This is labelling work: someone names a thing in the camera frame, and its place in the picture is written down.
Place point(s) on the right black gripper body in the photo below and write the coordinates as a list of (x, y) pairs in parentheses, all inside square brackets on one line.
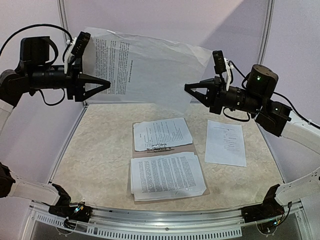
[(216, 95)]

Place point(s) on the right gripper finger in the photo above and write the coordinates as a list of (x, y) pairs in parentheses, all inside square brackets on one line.
[(207, 99), (203, 84)]

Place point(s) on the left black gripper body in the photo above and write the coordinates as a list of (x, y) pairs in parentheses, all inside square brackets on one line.
[(38, 79)]

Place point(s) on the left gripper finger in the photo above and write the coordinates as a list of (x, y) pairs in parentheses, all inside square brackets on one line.
[(89, 93), (88, 79)]

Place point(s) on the large paper sheet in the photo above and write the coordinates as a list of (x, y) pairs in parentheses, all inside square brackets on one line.
[(143, 69)]

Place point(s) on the clipped paper stack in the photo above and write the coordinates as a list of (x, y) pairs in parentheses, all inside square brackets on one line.
[(172, 132)]

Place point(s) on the sparse printed paper sheet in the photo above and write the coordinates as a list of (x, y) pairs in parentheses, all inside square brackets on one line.
[(225, 144)]

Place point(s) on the transparent plastic folder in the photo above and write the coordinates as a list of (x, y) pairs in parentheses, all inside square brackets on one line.
[(165, 164)]

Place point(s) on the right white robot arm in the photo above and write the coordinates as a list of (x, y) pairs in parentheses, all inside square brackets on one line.
[(283, 121)]

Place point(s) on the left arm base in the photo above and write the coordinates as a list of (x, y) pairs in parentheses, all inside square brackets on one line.
[(65, 209)]

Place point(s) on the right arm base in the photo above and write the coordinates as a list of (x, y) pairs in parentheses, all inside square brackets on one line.
[(269, 208)]

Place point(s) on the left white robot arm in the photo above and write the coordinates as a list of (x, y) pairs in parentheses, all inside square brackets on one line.
[(11, 184)]

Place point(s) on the metal folder clip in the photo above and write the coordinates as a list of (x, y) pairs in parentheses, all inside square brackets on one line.
[(160, 147)]

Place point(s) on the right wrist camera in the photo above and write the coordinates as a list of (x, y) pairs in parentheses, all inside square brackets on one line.
[(222, 65)]

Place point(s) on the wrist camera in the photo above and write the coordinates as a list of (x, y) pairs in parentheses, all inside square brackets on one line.
[(75, 49), (222, 65)]

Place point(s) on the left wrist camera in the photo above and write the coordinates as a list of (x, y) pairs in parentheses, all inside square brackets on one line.
[(75, 49)]

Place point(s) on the right aluminium frame post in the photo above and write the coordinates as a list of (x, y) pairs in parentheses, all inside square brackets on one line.
[(267, 8)]

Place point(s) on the aluminium front rail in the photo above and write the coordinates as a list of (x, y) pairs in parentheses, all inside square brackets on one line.
[(210, 217)]

